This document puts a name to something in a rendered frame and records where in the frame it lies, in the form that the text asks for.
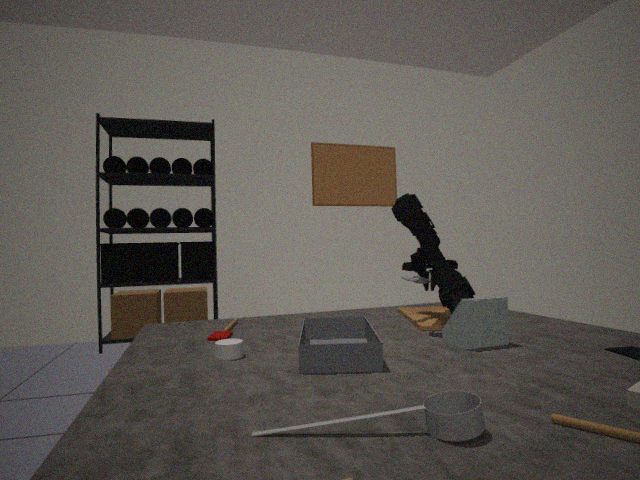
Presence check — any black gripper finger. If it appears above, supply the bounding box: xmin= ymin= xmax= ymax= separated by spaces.
xmin=415 ymin=270 xmax=429 ymax=291
xmin=429 ymin=270 xmax=437 ymax=291

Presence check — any light brown wooden board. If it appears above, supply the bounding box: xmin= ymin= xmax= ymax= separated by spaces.
xmin=398 ymin=306 xmax=452 ymax=331

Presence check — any grey roasting tin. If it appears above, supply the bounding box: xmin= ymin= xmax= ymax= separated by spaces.
xmin=298 ymin=317 xmax=384 ymax=374

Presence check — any grey long-handled saucepan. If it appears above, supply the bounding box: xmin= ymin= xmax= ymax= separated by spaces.
xmin=251 ymin=391 xmax=485 ymax=442

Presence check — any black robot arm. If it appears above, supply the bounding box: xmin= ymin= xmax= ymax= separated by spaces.
xmin=392 ymin=193 xmax=475 ymax=314

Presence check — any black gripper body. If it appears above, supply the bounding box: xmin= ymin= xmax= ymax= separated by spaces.
xmin=403 ymin=260 xmax=458 ymax=271

